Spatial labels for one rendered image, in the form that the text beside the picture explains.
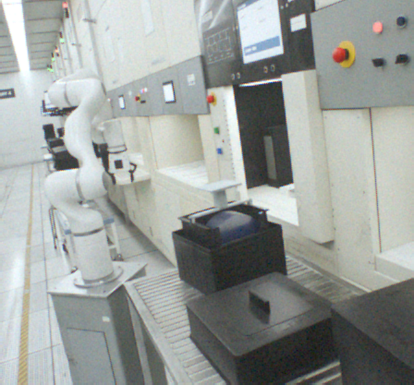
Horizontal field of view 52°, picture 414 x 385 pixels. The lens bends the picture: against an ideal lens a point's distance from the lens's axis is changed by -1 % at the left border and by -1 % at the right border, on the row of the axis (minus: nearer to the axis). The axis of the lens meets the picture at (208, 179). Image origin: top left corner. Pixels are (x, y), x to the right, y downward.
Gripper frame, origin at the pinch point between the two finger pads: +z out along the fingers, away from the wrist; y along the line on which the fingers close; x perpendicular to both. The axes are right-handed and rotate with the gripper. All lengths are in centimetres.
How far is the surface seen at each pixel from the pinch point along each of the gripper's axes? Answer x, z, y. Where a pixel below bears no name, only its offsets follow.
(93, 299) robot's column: -75, 27, 2
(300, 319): -123, 15, 68
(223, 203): -76, -1, 52
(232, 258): -89, 12, 53
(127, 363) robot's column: -74, 54, 9
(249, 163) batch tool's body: 5, 1, 64
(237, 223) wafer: -80, 5, 56
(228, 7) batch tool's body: -34, -68, 64
